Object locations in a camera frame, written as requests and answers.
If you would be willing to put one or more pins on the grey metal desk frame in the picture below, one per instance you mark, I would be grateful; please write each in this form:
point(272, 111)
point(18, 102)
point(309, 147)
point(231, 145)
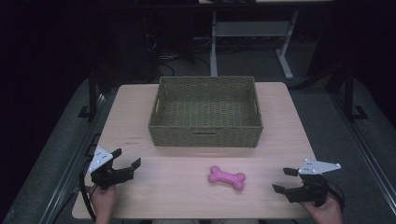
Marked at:
point(252, 43)

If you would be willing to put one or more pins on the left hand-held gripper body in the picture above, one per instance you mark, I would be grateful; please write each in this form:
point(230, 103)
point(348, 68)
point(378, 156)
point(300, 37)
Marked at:
point(104, 174)

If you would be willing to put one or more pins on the person's right hand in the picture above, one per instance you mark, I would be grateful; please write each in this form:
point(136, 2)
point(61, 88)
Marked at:
point(323, 213)

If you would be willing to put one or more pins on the person's left hand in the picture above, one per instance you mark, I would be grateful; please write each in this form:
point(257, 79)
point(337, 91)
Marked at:
point(103, 201)

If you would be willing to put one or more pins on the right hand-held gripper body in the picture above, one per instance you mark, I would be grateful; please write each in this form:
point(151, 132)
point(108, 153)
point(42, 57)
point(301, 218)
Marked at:
point(311, 185)

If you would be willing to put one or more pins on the green woven basket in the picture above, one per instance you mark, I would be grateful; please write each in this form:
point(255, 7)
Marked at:
point(205, 112)

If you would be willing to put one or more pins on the black metal stand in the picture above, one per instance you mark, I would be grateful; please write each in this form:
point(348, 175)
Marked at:
point(350, 96)
point(93, 96)

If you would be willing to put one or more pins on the pink bone-shaped dog toy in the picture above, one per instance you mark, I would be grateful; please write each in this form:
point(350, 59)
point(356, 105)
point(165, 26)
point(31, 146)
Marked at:
point(226, 177)

